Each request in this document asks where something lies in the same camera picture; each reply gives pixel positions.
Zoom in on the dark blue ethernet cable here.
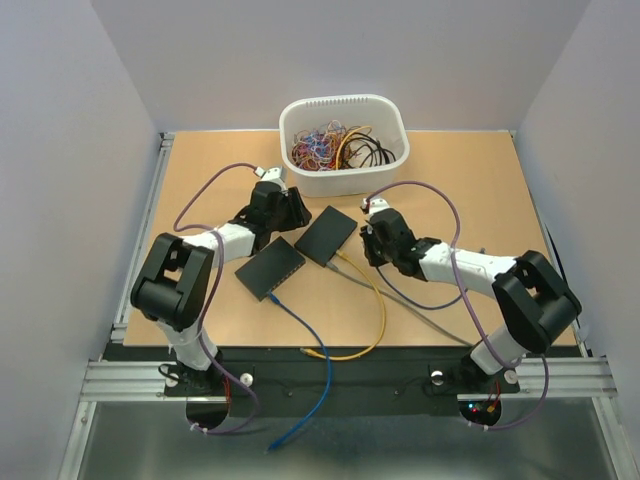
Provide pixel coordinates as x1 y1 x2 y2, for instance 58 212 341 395
374 264 471 311

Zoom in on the black network switch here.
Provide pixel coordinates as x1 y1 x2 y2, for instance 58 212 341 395
235 237 306 301
294 206 357 267

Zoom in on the grey ethernet cable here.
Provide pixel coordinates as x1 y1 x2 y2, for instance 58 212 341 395
327 261 476 347

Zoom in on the yellow ethernet cable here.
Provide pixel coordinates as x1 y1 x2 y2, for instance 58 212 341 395
299 251 388 361

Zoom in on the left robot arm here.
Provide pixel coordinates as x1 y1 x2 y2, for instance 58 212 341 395
130 180 312 394

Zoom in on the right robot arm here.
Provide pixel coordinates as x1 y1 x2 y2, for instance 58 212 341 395
360 205 582 390

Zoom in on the white plastic bin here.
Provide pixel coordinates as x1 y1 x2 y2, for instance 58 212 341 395
279 94 410 198

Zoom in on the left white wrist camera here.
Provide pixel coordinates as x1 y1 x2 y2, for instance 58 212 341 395
253 166 287 190

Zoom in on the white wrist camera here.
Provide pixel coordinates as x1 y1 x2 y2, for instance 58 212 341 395
360 197 390 216
253 166 287 190

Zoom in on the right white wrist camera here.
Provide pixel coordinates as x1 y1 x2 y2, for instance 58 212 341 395
360 197 390 216

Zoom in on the tangled coloured wires bundle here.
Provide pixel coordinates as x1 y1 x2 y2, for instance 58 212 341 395
289 118 351 174

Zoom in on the black cable bundle in bin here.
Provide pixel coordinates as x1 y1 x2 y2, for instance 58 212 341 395
344 130 398 170

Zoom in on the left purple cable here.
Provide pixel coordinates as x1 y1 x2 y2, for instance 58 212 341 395
173 162 259 436

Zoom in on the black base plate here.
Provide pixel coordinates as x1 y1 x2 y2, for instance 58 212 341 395
102 344 591 419

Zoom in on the aluminium frame rail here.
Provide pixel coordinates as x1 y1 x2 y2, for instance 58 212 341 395
80 357 618 402

